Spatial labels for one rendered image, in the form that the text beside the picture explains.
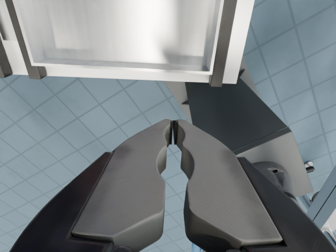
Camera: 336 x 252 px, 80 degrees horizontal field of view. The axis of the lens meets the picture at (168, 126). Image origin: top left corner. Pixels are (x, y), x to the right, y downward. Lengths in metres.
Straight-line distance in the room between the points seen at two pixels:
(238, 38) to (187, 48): 0.08
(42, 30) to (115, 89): 0.99
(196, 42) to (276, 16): 1.02
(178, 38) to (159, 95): 0.99
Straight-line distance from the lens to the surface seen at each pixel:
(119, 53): 0.34
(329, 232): 1.46
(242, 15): 0.34
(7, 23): 0.40
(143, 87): 1.29
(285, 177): 0.61
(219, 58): 0.32
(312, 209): 1.48
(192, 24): 0.33
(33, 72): 0.38
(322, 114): 1.69
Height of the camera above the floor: 1.21
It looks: 59 degrees down
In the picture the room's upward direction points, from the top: 179 degrees counter-clockwise
